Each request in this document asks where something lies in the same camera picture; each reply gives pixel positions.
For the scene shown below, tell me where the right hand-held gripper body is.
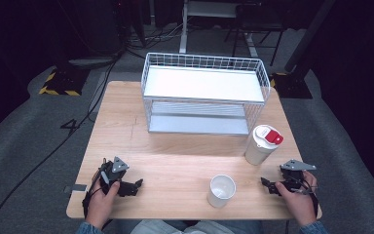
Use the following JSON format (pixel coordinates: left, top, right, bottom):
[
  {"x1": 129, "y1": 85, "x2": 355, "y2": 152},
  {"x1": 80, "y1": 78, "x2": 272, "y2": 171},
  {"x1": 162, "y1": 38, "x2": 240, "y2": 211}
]
[{"x1": 274, "y1": 159, "x2": 318, "y2": 194}]

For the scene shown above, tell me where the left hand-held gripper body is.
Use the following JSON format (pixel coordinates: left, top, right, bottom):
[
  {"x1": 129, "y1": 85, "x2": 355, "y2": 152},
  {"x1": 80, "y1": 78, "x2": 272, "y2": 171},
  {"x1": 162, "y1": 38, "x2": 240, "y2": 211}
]
[{"x1": 97, "y1": 156, "x2": 131, "y2": 195}]

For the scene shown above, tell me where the white tumbler with red lid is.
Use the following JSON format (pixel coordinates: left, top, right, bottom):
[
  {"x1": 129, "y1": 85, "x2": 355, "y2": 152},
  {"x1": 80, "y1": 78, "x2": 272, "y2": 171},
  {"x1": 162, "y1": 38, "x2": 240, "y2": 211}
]
[{"x1": 243, "y1": 124, "x2": 284, "y2": 167}]

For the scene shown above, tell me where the white cup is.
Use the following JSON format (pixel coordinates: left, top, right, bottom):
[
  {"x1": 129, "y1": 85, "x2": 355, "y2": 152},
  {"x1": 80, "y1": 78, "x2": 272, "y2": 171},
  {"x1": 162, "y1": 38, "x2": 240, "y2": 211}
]
[{"x1": 206, "y1": 174, "x2": 238, "y2": 209}]

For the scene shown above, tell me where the white wire shelf rack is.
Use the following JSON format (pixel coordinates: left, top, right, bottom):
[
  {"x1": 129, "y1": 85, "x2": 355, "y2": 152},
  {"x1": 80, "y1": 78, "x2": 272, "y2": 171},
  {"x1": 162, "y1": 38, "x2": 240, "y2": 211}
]
[{"x1": 140, "y1": 52, "x2": 272, "y2": 137}]

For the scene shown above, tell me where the person's right hand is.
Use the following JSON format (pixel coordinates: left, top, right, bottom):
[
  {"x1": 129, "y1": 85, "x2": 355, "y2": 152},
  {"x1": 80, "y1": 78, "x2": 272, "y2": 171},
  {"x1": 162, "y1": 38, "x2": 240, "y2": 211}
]
[{"x1": 275, "y1": 170, "x2": 319, "y2": 227}]

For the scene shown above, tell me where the person's left hand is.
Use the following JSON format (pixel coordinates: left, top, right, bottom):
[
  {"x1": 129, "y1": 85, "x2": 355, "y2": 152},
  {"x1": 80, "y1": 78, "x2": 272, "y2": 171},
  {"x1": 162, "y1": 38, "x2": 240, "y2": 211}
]
[{"x1": 85, "y1": 180, "x2": 121, "y2": 230}]

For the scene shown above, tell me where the grey tape strip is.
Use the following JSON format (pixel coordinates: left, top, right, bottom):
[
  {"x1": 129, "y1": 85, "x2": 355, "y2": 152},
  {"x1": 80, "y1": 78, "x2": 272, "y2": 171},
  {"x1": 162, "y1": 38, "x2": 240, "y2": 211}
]
[{"x1": 63, "y1": 183, "x2": 88, "y2": 195}]

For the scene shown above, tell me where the person's lap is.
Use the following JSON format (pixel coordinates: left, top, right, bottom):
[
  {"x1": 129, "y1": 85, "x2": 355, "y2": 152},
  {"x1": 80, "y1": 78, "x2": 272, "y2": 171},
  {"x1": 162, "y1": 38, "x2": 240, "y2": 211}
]
[{"x1": 111, "y1": 218, "x2": 265, "y2": 234}]

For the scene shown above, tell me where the black slanted pole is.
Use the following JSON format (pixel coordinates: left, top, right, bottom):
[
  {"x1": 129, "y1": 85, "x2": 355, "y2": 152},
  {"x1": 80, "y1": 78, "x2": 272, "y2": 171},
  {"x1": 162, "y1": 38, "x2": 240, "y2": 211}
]
[{"x1": 283, "y1": 0, "x2": 337, "y2": 74}]

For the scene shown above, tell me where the white metal stand leg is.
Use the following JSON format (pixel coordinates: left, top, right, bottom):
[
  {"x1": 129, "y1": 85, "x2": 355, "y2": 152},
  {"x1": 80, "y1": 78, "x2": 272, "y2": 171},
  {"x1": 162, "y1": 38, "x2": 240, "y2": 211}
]
[{"x1": 178, "y1": 0, "x2": 190, "y2": 55}]

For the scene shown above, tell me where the right hand-held gripper cable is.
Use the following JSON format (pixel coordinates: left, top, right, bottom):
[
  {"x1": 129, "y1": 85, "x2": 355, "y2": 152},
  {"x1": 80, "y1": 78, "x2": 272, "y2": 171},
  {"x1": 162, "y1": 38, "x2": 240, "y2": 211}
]
[{"x1": 300, "y1": 179, "x2": 321, "y2": 219}]

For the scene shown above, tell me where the long black floor cable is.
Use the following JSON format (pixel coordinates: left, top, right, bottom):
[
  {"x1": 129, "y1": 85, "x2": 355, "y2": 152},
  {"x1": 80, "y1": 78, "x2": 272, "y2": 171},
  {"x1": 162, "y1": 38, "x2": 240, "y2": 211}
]
[{"x1": 0, "y1": 55, "x2": 122, "y2": 234}]

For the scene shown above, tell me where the yellow black striped base plate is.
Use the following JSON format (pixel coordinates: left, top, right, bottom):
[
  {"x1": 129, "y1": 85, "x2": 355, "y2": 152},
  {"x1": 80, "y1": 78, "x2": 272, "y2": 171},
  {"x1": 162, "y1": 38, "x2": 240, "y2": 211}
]
[
  {"x1": 269, "y1": 71, "x2": 314, "y2": 99},
  {"x1": 38, "y1": 66, "x2": 91, "y2": 98}
]

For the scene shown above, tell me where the bundle of floor cables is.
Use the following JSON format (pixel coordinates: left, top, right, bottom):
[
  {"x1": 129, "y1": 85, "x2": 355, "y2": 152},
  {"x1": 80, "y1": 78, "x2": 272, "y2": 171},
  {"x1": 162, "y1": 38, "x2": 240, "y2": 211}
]
[{"x1": 123, "y1": 20, "x2": 187, "y2": 60}]

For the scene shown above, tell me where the black metal frame stand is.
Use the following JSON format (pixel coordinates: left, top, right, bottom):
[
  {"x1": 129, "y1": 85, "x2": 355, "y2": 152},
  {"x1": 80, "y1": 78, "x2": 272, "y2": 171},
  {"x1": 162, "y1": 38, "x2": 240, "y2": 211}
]
[{"x1": 223, "y1": 2, "x2": 288, "y2": 67}]

